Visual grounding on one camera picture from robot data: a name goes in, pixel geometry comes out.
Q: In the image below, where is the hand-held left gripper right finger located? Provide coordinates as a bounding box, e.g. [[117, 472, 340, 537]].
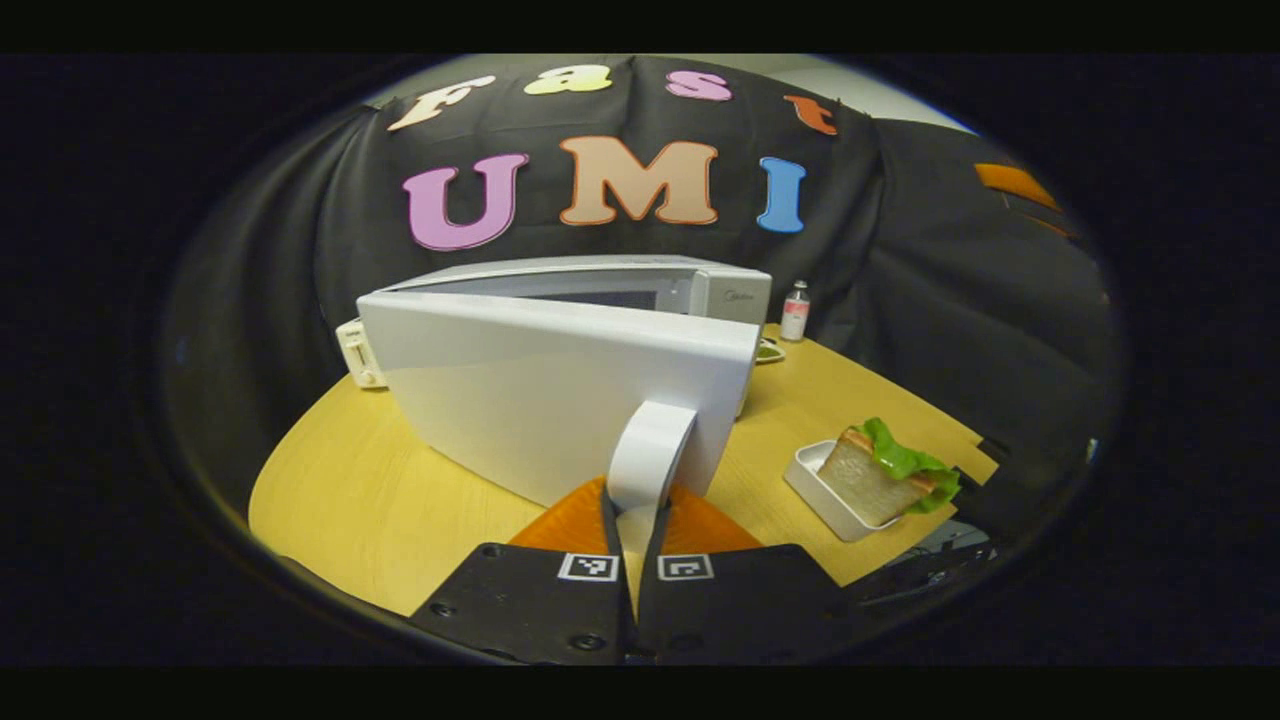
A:
[[636, 484, 873, 667]]

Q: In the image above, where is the white microwave oven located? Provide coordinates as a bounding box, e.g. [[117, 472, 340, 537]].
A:
[[355, 254, 774, 563]]

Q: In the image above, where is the black backdrop cloth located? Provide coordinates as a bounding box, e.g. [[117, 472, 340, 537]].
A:
[[165, 55, 1126, 521]]

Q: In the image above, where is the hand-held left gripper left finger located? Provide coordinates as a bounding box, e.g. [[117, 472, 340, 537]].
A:
[[408, 477, 637, 667]]

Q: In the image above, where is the white rectangular tray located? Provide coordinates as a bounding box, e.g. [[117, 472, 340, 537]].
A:
[[782, 439, 903, 544]]

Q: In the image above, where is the small pink bottle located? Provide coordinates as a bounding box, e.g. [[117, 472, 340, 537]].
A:
[[779, 280, 812, 343]]

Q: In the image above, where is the lettuce sandwich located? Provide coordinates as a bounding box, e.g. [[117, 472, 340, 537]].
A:
[[816, 416, 963, 528]]

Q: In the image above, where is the white power strip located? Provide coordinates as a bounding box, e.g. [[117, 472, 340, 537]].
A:
[[334, 317, 389, 390]]

